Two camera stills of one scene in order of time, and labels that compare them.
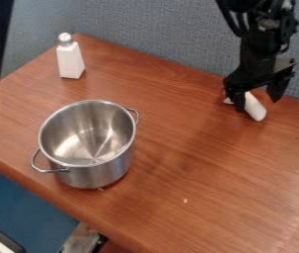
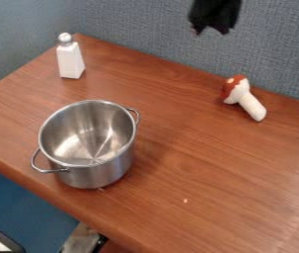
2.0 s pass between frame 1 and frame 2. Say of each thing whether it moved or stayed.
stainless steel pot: stayed
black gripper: moved
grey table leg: stayed
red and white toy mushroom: stayed
